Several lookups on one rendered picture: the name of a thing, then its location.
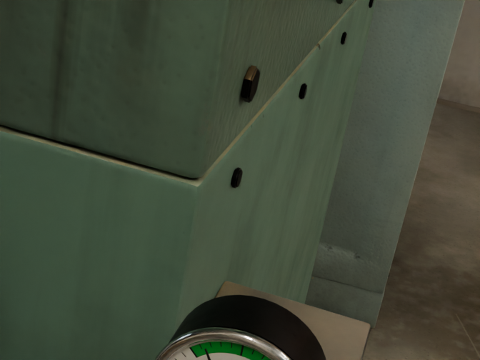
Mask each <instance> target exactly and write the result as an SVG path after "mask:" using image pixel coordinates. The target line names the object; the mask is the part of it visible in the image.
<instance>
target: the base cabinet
mask: <svg viewBox="0 0 480 360"><path fill-rule="evenodd" d="M375 4H376V0H355V1H354V2H353V3H352V4H351V6H350V7H349V8H348V9H347V10H346V11H345V12H344V13H343V14H342V16H341V17H340V18H339V19H338V20H337V22H336V23H335V24H334V25H333V26H332V27H331V28H330V29H329V30H328V32H327V33H326V34H325V35H324V37H323V38H322V39H321V40H320V41H319V42H318V44H317V45H316V46H315V47H314V48H313V49H312V50H311V51H310V52H309V54H308V55H307V56H306V57H305V58H304V60H303V61H302V62H301V63H300V64H299V65H298V66H297V67H296V68H295V70H294V71H293V72H292V73H291V75H290V76H289V77H288V78H287V79H286V81H285V82H284V83H283V84H282V85H281V86H280V87H279V88H278V89H277V90H276V92H275V93H274V94H273V95H272V97H271V98H270V99H269V100H268V101H267V102H266V103H265V104H264V105H263V107H262V108H261V109H260V110H259V111H258V113H257V114H256V115H255V116H254V117H253V119H252V120H251V121H250V122H249V123H248V124H247V125H246V126H245V127H244V129H243V130H242V131H241V132H240V133H239V135H238V136H237V137H236V138H235V139H234V140H233V141H232V142H231V143H230V145H229V146H228V147H227V148H226V149H225V151H224V152H223V153H222V154H221V156H220V157H219V158H218V159H217V160H216V161H215V162H214V163H213V164H212V165H211V167H210V168H209V169H208V170H207V171H206V173H205V174H204V175H203V176H202V177H200V178H189V177H186V176H182V175H178V174H174V173H171V172H168V171H164V170H161V169H156V168H153V167H150V166H146V165H143V164H138V163H135V162H132V161H127V160H125V159H120V158H117V157H115V156H109V155H107V154H103V153H99V152H97V151H92V150H89V149H85V148H81V147H78V146H74V145H71V144H67V143H64V142H60V141H56V140H53V139H48V138H46V137H42V136H38V135H36V134H30V133H28V132H25V131H20V130H18V129H13V128H10V127H7V126H2V125H0V360H155V358H156V357H157V355H158V354H159V352H160V351H161V350H162V349H163V348H164V347H165V346H166V345H167V344H168V343H169V342H170V340H171V338H172V337H173V335H174V334H175V332H176V330H177V329H178V328H179V326H180V325H181V323H182V322H183V320H184V319H185V318H186V316H187V315H188V314H189V313H190V312H192V311H193V310H194V309H195V308H196V307H198V306H199V305H201V304H202V303H204V302H206V301H209V300H211V299H214V298H215V296H216V295H217V293H218V292H219V289H220V288H221V287H222V285H223V283H224V282H225V281H230V282H232V283H235V284H240V285H242V286H247V287H249V288H252V289H256V290H259V291H263V292H266V293H269V294H273V295H276V296H280V297H283V298H285V299H290V300H292V301H297V302H299V303H302V304H305V301H306V295H307V292H308V288H309V283H310V280H311V274H312V271H313V267H314V262H315V258H316V253H317V249H318V246H319V241H320V237H321V232H322V229H323V225H324V219H325V216H326V210H327V207H328V204H329V198H330V195H331V190H332V186H333V182H334V177H335V174H336V168H337V165H338V162H339V156H340V153H341V147H342V144H343V140H344V134H345V131H346V126H347V123H348V119H349V114H350V111H351V105H352V101H353V98H354V92H355V89H356V83H357V80H358V77H359V72H360V68H361V63H362V59H363V55H364V50H365V47H366V41H367V38H368V35H369V29H370V26H371V20H372V16H373V13H374V8H375Z"/></svg>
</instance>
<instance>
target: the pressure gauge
mask: <svg viewBox="0 0 480 360"><path fill-rule="evenodd" d="M204 349H206V350H207V351H208V353H209V356H210V359H211V360H326V357H325V355H324V352H323V349H322V347H321V345H320V343H319V342H318V340H317V338H316V337H315V335H314V334H313V333H312V331H311V330H310V328H309V327H308V326H307V325H306V324H305V323H304V322H303V321H302V320H301V319H300V318H299V317H297V316H296V315H294V314H293V313H291V312H290V311H289V310H288V309H285V308H284V307H282V306H280V305H278V304H276V303H274V302H272V301H268V300H266V299H262V298H259V297H255V296H246V295H228V296H221V297H217V298H214V299H211V300H209V301H206V302H204V303H202V304H201V305H199V306H198V307H196V308H195V309H194V310H193V311H192V312H190V313H189V314H188V315H187V316H186V318H185V319H184V320H183V322H182V323H181V325H180V326H179V328H178V329H177V330H176V332H175V334H174V335H173V337H172V338H171V340H170V342H169V343H168V344H167V345H166V346H165V347H164V348H163V349H162V350H161V351H160V352H159V354H158V355H157V357H156V358H155V360H208V358H207V355H206V352H205V350H204Z"/></svg>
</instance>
